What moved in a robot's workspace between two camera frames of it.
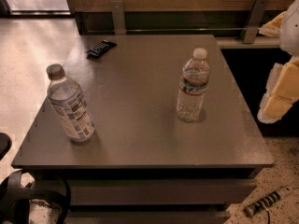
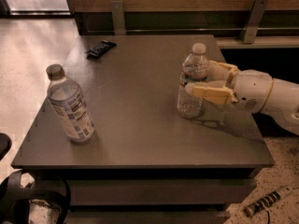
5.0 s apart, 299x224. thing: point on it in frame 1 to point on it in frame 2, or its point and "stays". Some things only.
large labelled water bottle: (65, 93) stays
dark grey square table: (145, 164) stays
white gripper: (290, 32) to (252, 91)
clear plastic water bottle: (193, 86) stays
